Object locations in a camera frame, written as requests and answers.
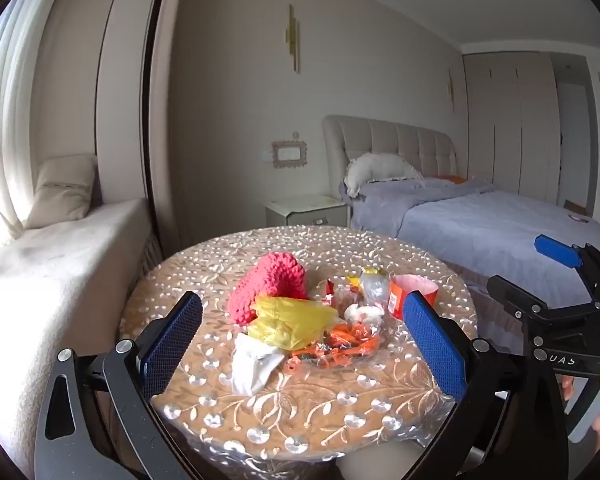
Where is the bed with lavender duvet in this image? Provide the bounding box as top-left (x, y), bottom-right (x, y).
top-left (350, 177), bottom-right (600, 356)

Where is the red crocheted cloth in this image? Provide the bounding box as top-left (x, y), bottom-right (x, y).
top-left (227, 252), bottom-right (308, 326)

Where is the embroidered tablecloth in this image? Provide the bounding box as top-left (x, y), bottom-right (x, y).
top-left (120, 225), bottom-right (478, 466)

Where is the crumpled clear plastic bag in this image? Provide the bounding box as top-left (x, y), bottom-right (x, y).
top-left (347, 267), bottom-right (391, 306)

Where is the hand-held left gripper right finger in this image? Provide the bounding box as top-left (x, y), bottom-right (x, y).
top-left (402, 290), bottom-right (571, 480)

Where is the orange packet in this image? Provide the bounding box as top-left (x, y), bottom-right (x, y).
top-left (387, 280), bottom-right (411, 320)

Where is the white curtain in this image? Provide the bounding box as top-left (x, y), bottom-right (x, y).
top-left (0, 0), bottom-right (81, 241)

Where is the white ruffled pillow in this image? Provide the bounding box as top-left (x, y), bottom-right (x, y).
top-left (344, 152), bottom-right (423, 198)

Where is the white nightstand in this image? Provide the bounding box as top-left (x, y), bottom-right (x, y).
top-left (265, 195), bottom-right (351, 228)

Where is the yellow plastic bag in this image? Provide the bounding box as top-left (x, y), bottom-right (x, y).
top-left (247, 296), bottom-right (340, 351)

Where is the beige cushion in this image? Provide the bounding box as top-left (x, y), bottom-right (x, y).
top-left (25, 154), bottom-right (98, 231)

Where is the clear red-print snack wrapper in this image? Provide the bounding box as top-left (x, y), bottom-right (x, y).
top-left (325, 280), bottom-right (361, 308)

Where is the large gold wall ornament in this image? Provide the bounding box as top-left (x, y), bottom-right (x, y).
top-left (282, 4), bottom-right (302, 75)

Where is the beige window seat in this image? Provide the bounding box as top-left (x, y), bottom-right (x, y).
top-left (0, 197), bottom-right (153, 476)

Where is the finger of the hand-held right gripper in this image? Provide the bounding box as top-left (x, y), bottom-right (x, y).
top-left (486, 275), bottom-right (600, 329)
top-left (534, 235), bottom-right (600, 311)

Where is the white crumpled tissue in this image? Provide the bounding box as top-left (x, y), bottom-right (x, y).
top-left (344, 302), bottom-right (385, 326)

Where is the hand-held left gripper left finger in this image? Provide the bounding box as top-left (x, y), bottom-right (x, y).
top-left (34, 291), bottom-right (203, 480)

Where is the beige padded headboard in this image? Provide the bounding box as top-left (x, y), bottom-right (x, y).
top-left (322, 115), bottom-right (460, 221)

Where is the white cloth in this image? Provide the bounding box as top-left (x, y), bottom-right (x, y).
top-left (231, 334), bottom-right (286, 396)

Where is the framed wall switch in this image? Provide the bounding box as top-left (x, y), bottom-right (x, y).
top-left (271, 138), bottom-right (308, 170)

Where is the clear orange-print plastic bag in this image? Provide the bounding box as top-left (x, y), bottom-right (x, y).
top-left (285, 320), bottom-right (381, 368)

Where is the pink paper cup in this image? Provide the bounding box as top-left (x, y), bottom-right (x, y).
top-left (390, 275), bottom-right (438, 311)

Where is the beige wardrobe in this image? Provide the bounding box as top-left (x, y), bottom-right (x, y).
top-left (462, 52), bottom-right (563, 206)

